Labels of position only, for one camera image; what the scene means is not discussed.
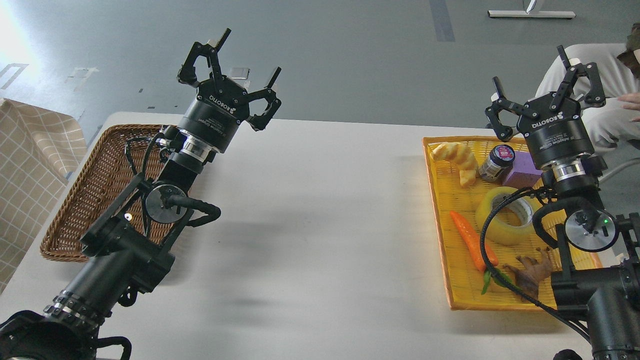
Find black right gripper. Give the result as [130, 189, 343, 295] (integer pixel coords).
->
[485, 45, 607, 171]

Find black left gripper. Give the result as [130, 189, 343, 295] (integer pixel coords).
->
[177, 28, 282, 153]

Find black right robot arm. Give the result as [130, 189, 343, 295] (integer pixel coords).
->
[479, 46, 639, 360]

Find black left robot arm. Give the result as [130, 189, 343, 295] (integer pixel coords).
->
[1, 28, 282, 360]

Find person's hand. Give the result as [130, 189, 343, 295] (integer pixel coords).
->
[617, 92, 640, 122]

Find purple foam block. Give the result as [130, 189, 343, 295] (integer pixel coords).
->
[502, 151, 542, 189]

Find small dark jar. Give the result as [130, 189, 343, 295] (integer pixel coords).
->
[478, 145, 515, 183]

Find person in white clothes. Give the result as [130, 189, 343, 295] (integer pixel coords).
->
[535, 22, 640, 153]

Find toy croissant bread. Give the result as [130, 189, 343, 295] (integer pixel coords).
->
[430, 142, 479, 189]

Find yellow plastic tray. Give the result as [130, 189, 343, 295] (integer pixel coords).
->
[422, 136, 604, 312]

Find brown wicker basket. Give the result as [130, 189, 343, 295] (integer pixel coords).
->
[39, 124, 164, 262]

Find white stand base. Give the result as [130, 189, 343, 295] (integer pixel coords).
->
[487, 0, 576, 20]

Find toy orange carrot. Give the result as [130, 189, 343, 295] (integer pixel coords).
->
[448, 210, 508, 296]

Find beige checkered cloth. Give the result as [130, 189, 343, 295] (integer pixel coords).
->
[0, 98, 87, 290]

